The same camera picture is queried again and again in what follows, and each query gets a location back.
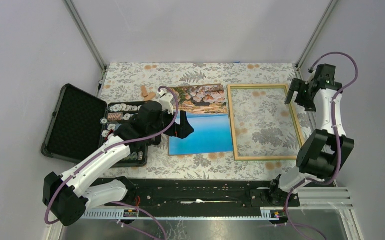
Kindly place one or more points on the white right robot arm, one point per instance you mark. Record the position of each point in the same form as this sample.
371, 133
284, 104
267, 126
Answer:
326, 150

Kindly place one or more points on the black poker chip case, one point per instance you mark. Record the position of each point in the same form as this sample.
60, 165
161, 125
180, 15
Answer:
81, 123

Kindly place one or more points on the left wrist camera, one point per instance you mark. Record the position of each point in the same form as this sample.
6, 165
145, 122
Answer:
166, 101

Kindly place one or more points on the wooden picture frame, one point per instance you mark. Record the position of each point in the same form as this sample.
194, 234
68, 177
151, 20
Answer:
263, 126

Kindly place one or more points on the aluminium cable tray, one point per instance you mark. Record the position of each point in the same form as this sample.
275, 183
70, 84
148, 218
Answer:
308, 198

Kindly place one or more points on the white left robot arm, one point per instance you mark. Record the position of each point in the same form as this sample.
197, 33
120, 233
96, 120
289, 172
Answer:
69, 195

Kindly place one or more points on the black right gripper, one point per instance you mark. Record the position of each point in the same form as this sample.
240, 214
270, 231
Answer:
298, 85

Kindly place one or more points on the seascape photo print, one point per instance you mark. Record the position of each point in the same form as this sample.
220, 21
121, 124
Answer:
207, 112

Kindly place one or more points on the floral patterned tablecloth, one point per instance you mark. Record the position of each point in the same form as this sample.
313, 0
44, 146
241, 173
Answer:
123, 84

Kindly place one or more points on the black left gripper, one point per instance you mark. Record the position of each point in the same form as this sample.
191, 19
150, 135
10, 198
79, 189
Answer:
181, 130

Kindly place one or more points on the tan wooden block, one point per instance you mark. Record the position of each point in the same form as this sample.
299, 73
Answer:
144, 91
151, 96

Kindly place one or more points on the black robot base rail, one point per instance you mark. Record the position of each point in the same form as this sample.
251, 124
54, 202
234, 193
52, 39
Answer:
201, 198

